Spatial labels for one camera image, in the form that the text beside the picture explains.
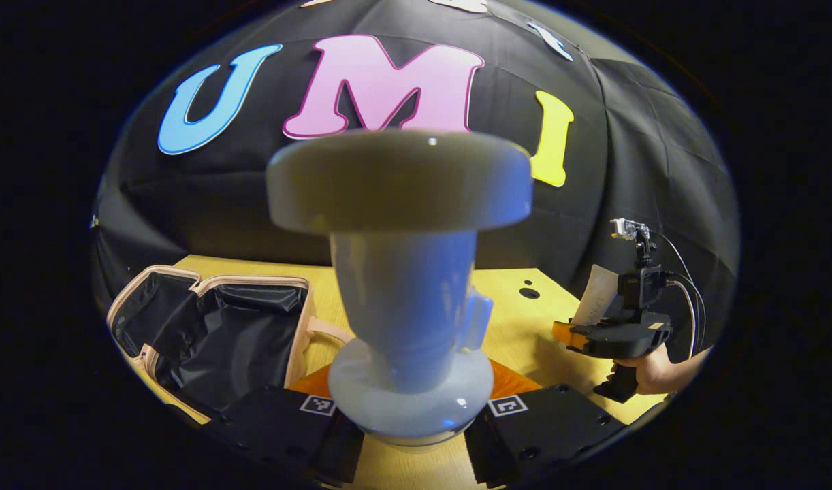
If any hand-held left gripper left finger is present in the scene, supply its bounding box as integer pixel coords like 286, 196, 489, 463
208, 367, 366, 487

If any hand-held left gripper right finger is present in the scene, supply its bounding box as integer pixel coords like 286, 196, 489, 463
465, 359, 628, 489

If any white squeeze tube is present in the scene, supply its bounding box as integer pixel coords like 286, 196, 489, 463
570, 264, 620, 326

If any pink suitcase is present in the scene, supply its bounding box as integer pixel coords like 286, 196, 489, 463
106, 265, 354, 424

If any white pump bottle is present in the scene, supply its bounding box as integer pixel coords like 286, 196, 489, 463
266, 129, 534, 450

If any black backdrop cloth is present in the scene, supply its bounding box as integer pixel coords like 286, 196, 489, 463
91, 0, 740, 361

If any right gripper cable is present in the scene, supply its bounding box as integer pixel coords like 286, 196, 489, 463
651, 230, 708, 360

